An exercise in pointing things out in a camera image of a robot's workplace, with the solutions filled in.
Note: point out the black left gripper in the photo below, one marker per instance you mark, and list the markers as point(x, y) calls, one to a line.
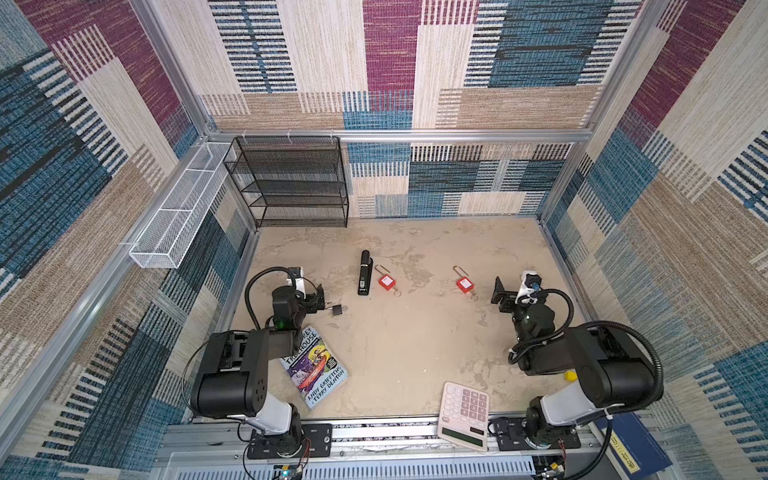
point(318, 297)

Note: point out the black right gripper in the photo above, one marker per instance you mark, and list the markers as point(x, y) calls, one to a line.
point(507, 297)

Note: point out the red padlock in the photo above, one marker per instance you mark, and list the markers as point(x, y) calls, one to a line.
point(464, 283)
point(386, 281)

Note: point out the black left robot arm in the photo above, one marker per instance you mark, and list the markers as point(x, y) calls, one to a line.
point(232, 379)

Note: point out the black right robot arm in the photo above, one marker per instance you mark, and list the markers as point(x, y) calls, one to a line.
point(617, 369)

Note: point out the black stapler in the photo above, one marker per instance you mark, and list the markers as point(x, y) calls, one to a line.
point(365, 273)

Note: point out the purple treehouse book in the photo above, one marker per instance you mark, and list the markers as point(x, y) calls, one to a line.
point(314, 370)

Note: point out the pink calculator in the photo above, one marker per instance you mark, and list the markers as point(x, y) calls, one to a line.
point(463, 417)

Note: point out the blue box with yellow label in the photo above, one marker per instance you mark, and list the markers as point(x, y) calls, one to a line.
point(633, 450)

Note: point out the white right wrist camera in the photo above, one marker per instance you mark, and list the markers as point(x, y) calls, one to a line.
point(530, 286)

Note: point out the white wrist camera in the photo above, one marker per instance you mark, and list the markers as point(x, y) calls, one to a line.
point(298, 281)
point(530, 286)

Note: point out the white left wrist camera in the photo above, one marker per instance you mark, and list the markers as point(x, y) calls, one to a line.
point(298, 281)

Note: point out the black wire shelf rack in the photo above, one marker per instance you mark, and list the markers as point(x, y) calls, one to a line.
point(290, 181)

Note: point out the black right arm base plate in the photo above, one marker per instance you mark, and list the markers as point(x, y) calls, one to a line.
point(513, 434)

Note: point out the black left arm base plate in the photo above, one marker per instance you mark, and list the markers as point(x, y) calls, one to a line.
point(312, 438)

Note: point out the white wire mesh basket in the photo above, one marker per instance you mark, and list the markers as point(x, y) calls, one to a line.
point(165, 241)

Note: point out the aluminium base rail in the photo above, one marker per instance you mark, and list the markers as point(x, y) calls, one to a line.
point(362, 448)

